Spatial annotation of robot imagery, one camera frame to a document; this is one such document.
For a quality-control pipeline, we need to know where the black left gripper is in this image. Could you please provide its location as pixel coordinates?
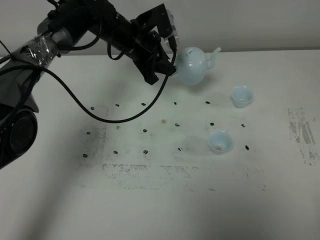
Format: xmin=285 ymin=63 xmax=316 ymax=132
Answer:
xmin=109 ymin=14 xmax=176 ymax=85

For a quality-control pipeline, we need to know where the light blue porcelain teapot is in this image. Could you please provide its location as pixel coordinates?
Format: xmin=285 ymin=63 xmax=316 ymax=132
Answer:
xmin=171 ymin=47 xmax=222 ymax=86

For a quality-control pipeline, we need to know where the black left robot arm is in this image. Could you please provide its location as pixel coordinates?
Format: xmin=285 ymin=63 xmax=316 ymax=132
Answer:
xmin=0 ymin=0 xmax=178 ymax=167

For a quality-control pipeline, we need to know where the far light blue teacup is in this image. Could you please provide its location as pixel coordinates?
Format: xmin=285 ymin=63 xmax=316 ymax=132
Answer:
xmin=231 ymin=85 xmax=254 ymax=108

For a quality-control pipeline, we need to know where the light blue teacup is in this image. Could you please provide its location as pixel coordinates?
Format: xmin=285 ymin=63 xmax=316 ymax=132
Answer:
xmin=207 ymin=130 xmax=234 ymax=155
xmin=231 ymin=85 xmax=254 ymax=108

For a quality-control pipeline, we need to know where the near light blue teacup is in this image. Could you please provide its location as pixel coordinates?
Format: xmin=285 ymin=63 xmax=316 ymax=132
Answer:
xmin=207 ymin=130 xmax=234 ymax=155

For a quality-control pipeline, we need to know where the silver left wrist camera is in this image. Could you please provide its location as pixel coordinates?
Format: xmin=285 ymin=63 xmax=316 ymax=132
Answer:
xmin=136 ymin=3 xmax=180 ymax=47

